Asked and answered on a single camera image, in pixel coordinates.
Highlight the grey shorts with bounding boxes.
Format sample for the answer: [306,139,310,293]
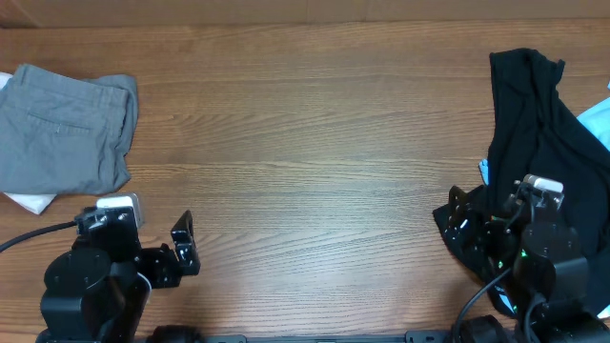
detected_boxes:
[1,64,138,194]

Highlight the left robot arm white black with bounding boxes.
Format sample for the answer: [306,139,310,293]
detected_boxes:
[1,207,201,342]

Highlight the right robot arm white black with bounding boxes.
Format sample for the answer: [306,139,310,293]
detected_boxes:
[440,182,609,342]

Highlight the black t-shirt with logo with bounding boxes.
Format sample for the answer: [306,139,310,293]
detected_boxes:
[431,47,610,318]

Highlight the folded beige shorts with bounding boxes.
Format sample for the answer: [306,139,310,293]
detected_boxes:
[1,67,57,214]

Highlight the light blue garment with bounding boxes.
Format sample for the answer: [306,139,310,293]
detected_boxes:
[478,97,610,319]

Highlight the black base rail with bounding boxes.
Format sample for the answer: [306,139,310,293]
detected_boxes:
[201,330,450,343]

